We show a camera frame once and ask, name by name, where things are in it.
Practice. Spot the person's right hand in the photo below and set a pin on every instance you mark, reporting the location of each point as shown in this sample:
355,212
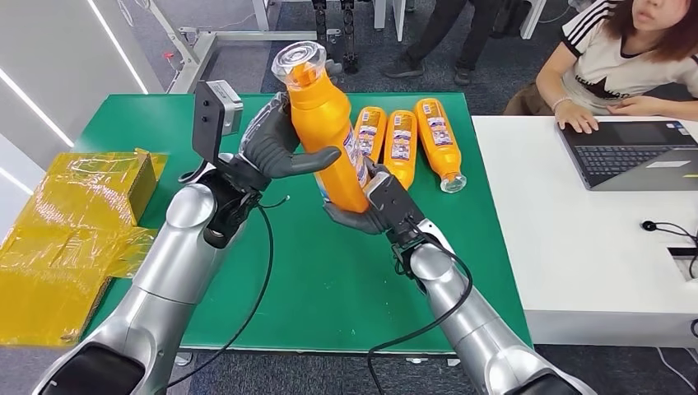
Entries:
575,117

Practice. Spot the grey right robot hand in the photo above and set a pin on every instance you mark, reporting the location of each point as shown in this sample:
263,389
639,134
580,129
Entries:
354,221

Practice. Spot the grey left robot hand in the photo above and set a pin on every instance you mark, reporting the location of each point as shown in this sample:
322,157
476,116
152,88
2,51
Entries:
270,147

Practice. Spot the person's left hand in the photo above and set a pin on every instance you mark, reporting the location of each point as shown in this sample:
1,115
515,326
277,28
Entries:
635,106

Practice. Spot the orange bottle with clear cap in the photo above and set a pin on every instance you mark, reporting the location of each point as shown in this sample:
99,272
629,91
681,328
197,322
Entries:
327,125
401,147
371,136
439,147

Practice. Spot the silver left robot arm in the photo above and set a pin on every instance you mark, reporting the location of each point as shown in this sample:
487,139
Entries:
169,261

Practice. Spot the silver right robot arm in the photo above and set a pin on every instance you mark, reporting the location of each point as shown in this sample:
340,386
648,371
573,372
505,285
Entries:
463,321

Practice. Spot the person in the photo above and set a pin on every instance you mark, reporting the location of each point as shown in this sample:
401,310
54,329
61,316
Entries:
436,27
605,65

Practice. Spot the dark grey laptop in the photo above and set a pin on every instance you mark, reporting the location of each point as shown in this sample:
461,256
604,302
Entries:
616,158

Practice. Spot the green table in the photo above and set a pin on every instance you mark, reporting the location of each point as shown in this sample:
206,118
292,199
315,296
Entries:
327,283

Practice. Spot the white table leg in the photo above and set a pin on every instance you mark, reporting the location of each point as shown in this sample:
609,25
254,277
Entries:
531,16
395,16

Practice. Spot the white desk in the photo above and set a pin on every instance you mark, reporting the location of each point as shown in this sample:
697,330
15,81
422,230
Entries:
572,245

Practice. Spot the small red floor object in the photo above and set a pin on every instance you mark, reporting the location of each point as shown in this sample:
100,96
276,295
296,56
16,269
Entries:
168,55

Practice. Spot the black robot leg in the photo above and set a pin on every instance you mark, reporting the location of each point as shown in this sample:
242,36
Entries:
349,32
320,13

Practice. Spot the yellow taped cardboard box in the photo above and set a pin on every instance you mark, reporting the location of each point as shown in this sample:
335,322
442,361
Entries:
65,245

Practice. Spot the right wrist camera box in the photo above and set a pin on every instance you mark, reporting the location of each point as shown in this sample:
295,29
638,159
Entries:
395,207

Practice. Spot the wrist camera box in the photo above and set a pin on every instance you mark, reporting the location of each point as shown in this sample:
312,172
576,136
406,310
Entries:
207,125
395,207

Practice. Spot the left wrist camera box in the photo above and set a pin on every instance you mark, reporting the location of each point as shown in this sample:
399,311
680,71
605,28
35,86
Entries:
207,125

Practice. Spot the white metal table frame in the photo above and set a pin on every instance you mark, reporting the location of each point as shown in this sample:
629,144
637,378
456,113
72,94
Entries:
191,54

